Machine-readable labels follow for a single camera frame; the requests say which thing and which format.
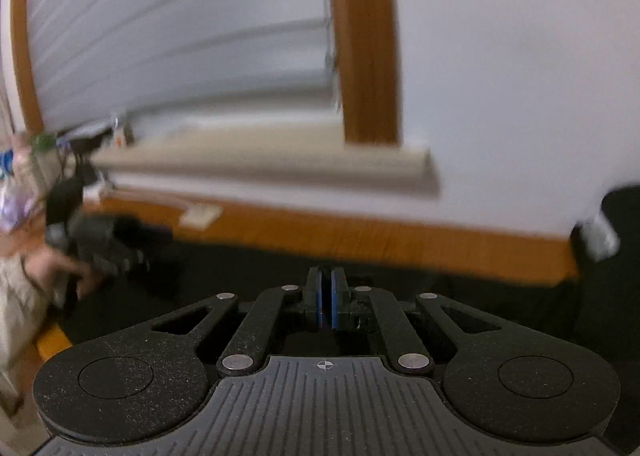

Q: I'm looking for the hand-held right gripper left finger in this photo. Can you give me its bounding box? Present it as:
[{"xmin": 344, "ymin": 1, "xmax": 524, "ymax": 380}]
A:
[{"xmin": 150, "ymin": 266, "xmax": 324, "ymax": 379}]

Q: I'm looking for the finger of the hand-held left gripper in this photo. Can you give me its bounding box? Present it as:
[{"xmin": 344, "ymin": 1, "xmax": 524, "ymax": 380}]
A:
[{"xmin": 114, "ymin": 219, "xmax": 176, "ymax": 274}]

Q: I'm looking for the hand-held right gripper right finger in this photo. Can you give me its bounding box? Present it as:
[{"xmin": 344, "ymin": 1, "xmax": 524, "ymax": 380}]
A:
[{"xmin": 329, "ymin": 265, "xmax": 505, "ymax": 380}]

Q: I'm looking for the person's left forearm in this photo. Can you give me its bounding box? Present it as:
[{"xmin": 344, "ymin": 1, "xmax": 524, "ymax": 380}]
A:
[{"xmin": 0, "ymin": 256, "xmax": 56, "ymax": 417}]

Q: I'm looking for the person's left hand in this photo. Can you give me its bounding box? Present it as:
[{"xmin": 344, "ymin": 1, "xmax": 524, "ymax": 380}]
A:
[{"xmin": 22, "ymin": 249, "xmax": 108, "ymax": 298}]

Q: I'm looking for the black power adapter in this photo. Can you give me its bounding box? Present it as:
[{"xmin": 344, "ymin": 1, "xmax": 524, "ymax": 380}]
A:
[{"xmin": 47, "ymin": 179, "xmax": 86, "ymax": 212}]

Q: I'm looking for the beige cover plate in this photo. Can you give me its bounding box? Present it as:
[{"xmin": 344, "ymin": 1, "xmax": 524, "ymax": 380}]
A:
[{"xmin": 180, "ymin": 205, "xmax": 223, "ymax": 229}]

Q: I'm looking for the grey roller shutter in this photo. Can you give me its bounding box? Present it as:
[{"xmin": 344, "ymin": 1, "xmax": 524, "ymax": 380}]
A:
[{"xmin": 25, "ymin": 0, "xmax": 346, "ymax": 133}]

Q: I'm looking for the black fleece garment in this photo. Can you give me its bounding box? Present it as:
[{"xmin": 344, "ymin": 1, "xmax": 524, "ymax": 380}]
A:
[{"xmin": 600, "ymin": 186, "xmax": 640, "ymax": 257}]

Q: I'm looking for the wooden window frame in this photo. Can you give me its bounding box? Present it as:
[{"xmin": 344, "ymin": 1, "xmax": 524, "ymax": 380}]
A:
[{"xmin": 10, "ymin": 0, "xmax": 403, "ymax": 145}]

